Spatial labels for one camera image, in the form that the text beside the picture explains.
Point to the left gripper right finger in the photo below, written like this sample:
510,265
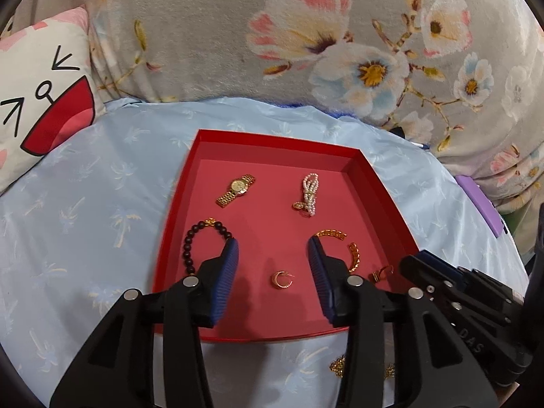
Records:
433,367

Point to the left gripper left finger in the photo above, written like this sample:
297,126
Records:
114,367

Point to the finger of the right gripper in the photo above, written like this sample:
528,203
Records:
459,276
442,293

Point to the gold hoop earring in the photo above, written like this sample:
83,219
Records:
281,280

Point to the gold wrist watch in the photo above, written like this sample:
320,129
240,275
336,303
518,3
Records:
238,187

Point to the purple object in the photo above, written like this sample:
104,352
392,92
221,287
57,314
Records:
482,203

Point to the light blue palm cloth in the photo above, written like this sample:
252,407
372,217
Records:
84,224

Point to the blue pen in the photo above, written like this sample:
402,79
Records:
421,146

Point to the red cardboard box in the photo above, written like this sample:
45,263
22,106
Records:
301,187

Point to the grey floral blanket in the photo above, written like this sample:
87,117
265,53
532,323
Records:
463,76

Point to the cat face pillow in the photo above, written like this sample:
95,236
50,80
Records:
47,91

